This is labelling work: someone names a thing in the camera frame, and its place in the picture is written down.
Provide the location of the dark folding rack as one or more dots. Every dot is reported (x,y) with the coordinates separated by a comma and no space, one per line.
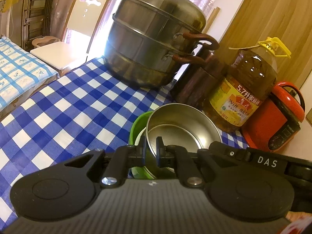
(35,21)

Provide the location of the brown metal canister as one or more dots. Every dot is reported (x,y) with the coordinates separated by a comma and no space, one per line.
(198,81)

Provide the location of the white wooden chair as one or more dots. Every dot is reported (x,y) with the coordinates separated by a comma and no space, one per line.
(81,26)

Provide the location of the double wall socket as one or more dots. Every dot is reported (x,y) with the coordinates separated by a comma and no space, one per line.
(309,117)

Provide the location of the stainless steel bowl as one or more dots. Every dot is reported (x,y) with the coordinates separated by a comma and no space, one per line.
(181,125)

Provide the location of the red electric pressure cooker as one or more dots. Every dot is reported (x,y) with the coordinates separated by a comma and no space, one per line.
(277,120)

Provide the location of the large cooking oil bottle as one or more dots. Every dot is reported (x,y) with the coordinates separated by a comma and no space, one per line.
(248,82)

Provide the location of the blue white checkered tablecloth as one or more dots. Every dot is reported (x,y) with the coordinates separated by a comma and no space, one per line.
(85,109)

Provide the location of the green plastic bowl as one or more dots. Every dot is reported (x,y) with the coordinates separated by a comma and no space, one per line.
(137,130)

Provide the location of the person right hand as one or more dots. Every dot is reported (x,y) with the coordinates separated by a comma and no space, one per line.
(300,223)

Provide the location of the stainless steel steamer pot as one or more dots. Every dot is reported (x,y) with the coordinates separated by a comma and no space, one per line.
(149,54)

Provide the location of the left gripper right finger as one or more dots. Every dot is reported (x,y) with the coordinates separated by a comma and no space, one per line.
(177,157)

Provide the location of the light blue patterned cloth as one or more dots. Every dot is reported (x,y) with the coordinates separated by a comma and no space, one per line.
(21,72)

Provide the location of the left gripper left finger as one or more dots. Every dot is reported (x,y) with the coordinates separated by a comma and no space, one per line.
(124,158)

